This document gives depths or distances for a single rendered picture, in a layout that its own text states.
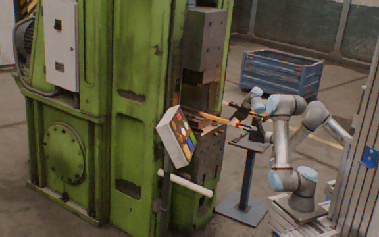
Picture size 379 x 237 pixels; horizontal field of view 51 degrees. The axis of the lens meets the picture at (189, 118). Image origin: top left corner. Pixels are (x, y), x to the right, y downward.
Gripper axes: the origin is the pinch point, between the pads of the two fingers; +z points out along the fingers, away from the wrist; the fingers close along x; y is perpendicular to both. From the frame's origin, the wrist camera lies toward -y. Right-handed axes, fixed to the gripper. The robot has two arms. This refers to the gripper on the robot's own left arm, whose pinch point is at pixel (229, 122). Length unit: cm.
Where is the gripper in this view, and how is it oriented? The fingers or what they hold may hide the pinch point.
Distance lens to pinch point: 291.6
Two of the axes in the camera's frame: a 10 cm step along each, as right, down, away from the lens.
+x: 5.7, -2.5, 7.8
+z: -4.7, 6.8, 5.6
